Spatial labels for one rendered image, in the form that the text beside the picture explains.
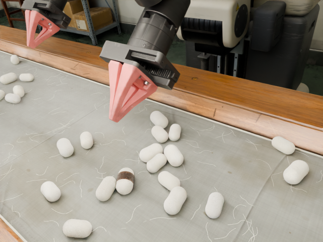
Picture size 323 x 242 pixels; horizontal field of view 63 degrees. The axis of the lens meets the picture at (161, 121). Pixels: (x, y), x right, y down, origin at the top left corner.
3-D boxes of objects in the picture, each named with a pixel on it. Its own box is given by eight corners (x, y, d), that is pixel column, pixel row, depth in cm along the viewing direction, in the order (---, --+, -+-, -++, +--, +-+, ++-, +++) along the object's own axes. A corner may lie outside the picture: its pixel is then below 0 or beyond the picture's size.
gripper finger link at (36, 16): (22, 41, 56) (40, 2, 57) (6, 36, 60) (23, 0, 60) (48, 56, 62) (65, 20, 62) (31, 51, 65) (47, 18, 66)
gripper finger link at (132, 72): (110, 118, 32) (142, 51, 33) (73, 102, 36) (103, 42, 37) (138, 132, 38) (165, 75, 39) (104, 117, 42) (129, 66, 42)
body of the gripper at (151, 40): (155, 65, 32) (180, 12, 32) (98, 51, 37) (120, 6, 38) (176, 87, 37) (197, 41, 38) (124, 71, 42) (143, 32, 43)
